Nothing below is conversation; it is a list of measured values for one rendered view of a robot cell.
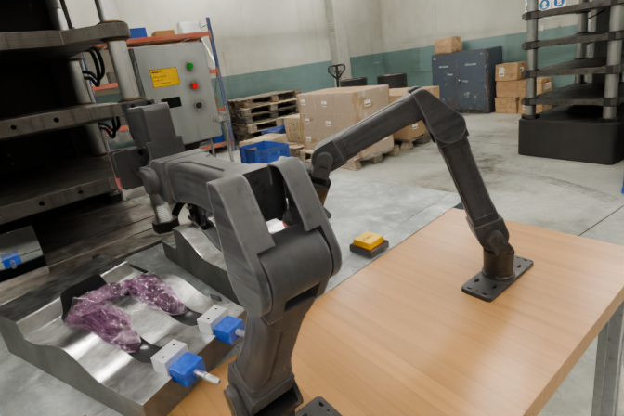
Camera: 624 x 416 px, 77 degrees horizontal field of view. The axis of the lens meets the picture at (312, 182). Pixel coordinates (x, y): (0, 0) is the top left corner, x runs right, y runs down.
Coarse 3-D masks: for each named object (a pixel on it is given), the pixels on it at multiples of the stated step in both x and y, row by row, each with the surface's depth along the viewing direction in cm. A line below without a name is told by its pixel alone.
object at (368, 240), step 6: (366, 234) 111; (372, 234) 110; (354, 240) 109; (360, 240) 108; (366, 240) 107; (372, 240) 106; (378, 240) 107; (360, 246) 108; (366, 246) 106; (372, 246) 106
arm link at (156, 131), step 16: (128, 112) 56; (144, 112) 53; (160, 112) 55; (144, 128) 56; (160, 128) 55; (144, 144) 56; (160, 144) 55; (176, 144) 57; (144, 176) 52; (160, 192) 52
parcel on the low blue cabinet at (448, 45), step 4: (452, 36) 718; (456, 36) 723; (460, 36) 728; (436, 40) 744; (440, 40) 736; (444, 40) 729; (448, 40) 722; (452, 40) 718; (456, 40) 723; (460, 40) 729; (436, 44) 745; (440, 44) 737; (444, 44) 730; (448, 44) 723; (452, 44) 721; (456, 44) 725; (460, 44) 730; (436, 48) 747; (440, 48) 740; (444, 48) 733; (448, 48) 726; (452, 48) 723; (456, 48) 728; (460, 48) 733; (436, 52) 751; (440, 52) 744; (444, 52) 736; (448, 52) 728; (452, 52) 727
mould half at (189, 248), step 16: (192, 224) 111; (272, 224) 115; (176, 240) 111; (192, 240) 105; (208, 240) 106; (176, 256) 116; (192, 256) 106; (208, 256) 101; (192, 272) 110; (208, 272) 101; (224, 272) 93; (224, 288) 96
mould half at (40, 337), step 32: (64, 288) 90; (192, 288) 89; (0, 320) 84; (32, 320) 81; (160, 320) 80; (32, 352) 80; (64, 352) 70; (96, 352) 71; (192, 352) 71; (224, 352) 76; (96, 384) 68; (128, 384) 65; (160, 384) 64; (192, 384) 70
